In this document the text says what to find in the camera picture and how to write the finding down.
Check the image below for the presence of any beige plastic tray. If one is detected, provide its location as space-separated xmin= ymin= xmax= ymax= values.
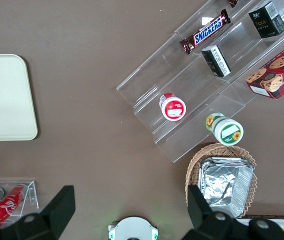
xmin=0 ymin=53 xmax=38 ymax=142

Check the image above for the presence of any small black carton box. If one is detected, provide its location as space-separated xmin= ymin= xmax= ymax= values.
xmin=248 ymin=0 xmax=284 ymax=39
xmin=201 ymin=44 xmax=232 ymax=78

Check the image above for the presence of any clear acrylic bottle rack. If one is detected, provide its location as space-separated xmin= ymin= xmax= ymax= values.
xmin=0 ymin=180 xmax=39 ymax=225

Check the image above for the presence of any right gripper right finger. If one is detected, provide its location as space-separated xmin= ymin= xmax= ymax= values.
xmin=181 ymin=184 xmax=236 ymax=240

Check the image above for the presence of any stack of foil trays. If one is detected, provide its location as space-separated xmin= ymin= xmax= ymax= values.
xmin=197 ymin=156 xmax=256 ymax=219

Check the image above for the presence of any red tartan cookie box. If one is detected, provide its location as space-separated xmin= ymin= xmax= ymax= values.
xmin=245 ymin=37 xmax=284 ymax=100

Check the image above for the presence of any green lidded yoghurt cup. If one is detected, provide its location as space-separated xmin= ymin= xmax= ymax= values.
xmin=205 ymin=112 xmax=244 ymax=147

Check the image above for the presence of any light tan wicker basket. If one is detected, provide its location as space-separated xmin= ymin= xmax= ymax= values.
xmin=185 ymin=142 xmax=258 ymax=219

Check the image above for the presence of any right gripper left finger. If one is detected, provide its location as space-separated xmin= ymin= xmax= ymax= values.
xmin=14 ymin=184 xmax=76 ymax=240

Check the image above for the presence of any red lidded yoghurt cup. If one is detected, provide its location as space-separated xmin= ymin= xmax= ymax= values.
xmin=159 ymin=92 xmax=187 ymax=122

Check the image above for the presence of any clear acrylic stepped shelf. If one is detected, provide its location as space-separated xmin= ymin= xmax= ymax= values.
xmin=116 ymin=0 xmax=284 ymax=164

